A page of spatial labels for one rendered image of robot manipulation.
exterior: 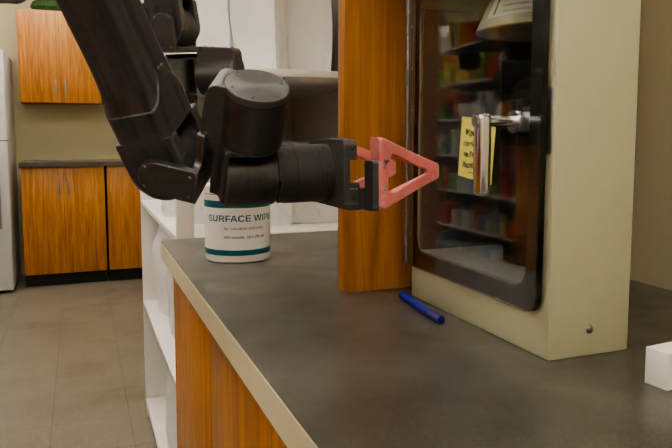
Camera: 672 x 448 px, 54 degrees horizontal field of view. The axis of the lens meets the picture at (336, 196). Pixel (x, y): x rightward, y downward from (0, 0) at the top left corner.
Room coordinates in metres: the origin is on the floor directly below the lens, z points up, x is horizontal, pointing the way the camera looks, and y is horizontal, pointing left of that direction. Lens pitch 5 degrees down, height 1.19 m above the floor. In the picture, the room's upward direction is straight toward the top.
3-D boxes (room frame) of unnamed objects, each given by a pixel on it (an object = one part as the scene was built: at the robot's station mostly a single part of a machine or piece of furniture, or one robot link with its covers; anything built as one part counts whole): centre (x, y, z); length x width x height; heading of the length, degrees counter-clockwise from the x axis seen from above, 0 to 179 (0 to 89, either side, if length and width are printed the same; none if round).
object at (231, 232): (1.32, 0.20, 1.02); 0.13 x 0.13 x 0.15
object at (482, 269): (0.85, -0.17, 1.19); 0.30 x 0.01 x 0.40; 21
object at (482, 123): (0.74, -0.18, 1.17); 0.05 x 0.03 x 0.10; 111
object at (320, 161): (0.65, 0.03, 1.15); 0.10 x 0.07 x 0.07; 20
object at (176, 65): (1.01, 0.23, 1.27); 0.07 x 0.06 x 0.07; 79
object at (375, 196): (0.65, -0.05, 1.15); 0.09 x 0.07 x 0.07; 110
